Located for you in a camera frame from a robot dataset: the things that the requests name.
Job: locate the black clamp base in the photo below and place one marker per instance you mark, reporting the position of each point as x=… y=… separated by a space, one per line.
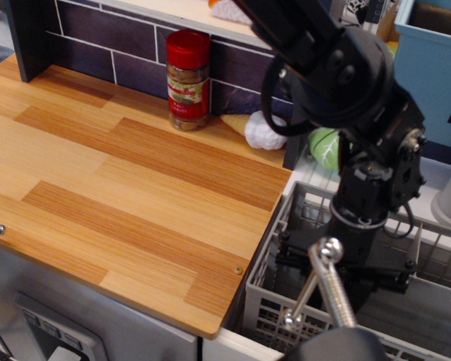
x=340 y=344

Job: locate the light blue bin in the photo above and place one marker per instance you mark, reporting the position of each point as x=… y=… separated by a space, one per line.
x=423 y=63

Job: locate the grey control panel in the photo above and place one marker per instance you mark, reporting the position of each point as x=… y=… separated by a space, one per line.
x=51 y=330

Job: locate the toy salmon sushi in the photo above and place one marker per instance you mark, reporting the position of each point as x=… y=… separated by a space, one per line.
x=228 y=10

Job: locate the red lid spice jar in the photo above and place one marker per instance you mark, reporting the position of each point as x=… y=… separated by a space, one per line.
x=188 y=76

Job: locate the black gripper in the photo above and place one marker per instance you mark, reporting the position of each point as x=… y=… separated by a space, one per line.
x=367 y=265

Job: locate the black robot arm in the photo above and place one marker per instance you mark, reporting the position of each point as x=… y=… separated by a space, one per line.
x=343 y=78

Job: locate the green toy cabbage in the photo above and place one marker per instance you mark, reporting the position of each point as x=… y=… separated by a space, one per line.
x=324 y=147

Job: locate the toy ice cream cone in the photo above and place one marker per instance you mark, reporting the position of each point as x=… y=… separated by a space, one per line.
x=258 y=134

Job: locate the grey plastic drying rack basket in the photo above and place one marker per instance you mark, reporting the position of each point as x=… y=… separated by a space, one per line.
x=415 y=325

